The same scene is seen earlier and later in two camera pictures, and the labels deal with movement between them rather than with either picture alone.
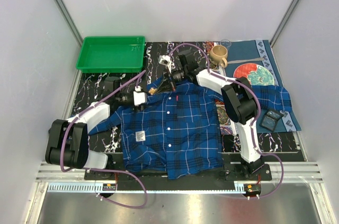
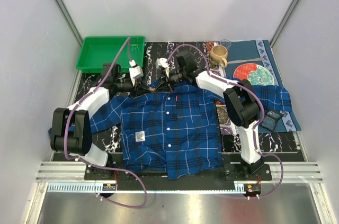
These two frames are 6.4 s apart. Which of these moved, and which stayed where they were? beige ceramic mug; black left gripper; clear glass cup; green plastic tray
Moved: black left gripper
Stayed: beige ceramic mug; green plastic tray; clear glass cup
